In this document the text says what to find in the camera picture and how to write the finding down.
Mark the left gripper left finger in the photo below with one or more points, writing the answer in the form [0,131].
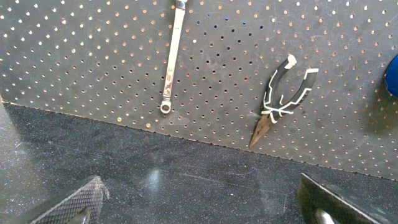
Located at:
[77,202]

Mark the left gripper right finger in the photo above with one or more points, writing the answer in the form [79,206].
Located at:
[329,202]

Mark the roll of blue tape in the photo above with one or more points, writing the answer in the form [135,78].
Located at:
[393,76]

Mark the black pegboard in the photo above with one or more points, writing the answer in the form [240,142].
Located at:
[93,46]

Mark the black and white pliers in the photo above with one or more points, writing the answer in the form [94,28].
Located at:
[275,90]

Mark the wrench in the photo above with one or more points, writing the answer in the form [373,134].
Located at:
[172,56]

